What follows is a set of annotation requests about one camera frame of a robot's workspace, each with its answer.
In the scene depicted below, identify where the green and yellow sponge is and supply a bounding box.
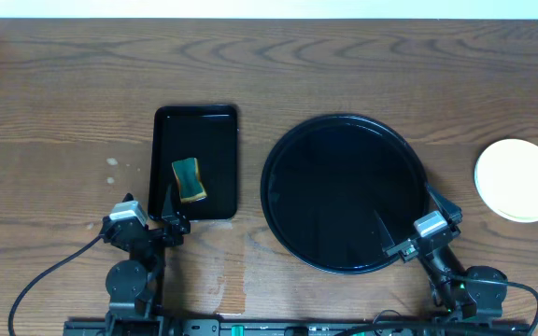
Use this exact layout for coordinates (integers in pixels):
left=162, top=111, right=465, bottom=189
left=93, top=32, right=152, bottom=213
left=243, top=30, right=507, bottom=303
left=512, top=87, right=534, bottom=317
left=172, top=158, right=207, bottom=203

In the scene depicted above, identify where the yellow plate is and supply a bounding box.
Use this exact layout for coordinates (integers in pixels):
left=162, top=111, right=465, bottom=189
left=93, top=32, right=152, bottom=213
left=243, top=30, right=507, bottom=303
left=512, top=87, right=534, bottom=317
left=474, top=138, right=538, bottom=221

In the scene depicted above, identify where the light blue plate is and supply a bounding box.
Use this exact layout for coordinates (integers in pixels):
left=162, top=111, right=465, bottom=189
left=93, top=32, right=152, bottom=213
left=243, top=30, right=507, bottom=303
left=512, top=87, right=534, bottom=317
left=477, top=187, right=538, bottom=223

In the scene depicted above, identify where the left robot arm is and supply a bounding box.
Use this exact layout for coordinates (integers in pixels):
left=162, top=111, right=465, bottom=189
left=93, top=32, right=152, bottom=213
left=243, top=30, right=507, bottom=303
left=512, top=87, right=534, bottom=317
left=100, top=183, right=191, bottom=335

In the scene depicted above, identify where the black round tray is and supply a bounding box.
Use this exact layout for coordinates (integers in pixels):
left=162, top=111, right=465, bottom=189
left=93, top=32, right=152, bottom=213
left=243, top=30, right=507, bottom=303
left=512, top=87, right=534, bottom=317
left=261, top=115, right=429, bottom=274

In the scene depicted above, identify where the black rectangular tray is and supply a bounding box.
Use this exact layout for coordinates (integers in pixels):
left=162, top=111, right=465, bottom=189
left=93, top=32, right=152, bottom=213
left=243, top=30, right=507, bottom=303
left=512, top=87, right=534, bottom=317
left=148, top=105, right=239, bottom=220

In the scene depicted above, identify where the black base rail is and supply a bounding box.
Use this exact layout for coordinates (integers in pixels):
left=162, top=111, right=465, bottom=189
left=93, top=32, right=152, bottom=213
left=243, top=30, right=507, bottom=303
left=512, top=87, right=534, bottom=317
left=63, top=319, right=528, bottom=336

